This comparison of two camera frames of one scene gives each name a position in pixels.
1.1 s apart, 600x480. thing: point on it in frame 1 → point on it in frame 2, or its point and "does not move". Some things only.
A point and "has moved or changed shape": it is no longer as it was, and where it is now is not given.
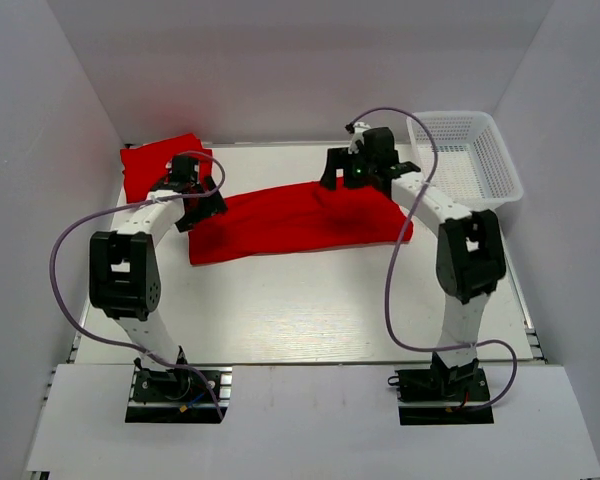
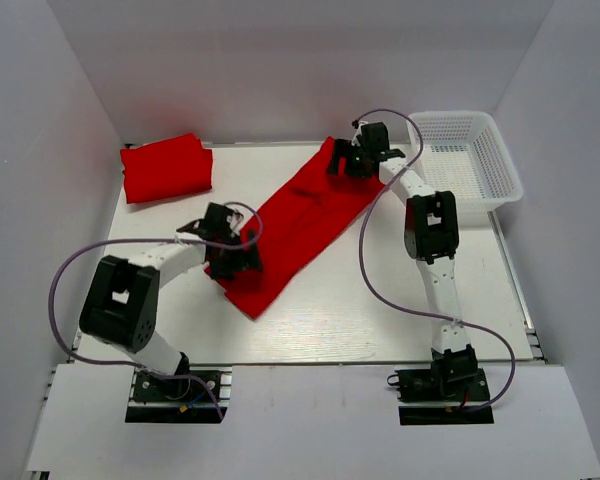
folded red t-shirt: [143, 165] does not move
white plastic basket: [474, 165] does not move
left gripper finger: [209, 185] → [250, 258]
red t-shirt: [300, 218] has moved or changed shape
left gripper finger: [187, 222] → [223, 266]
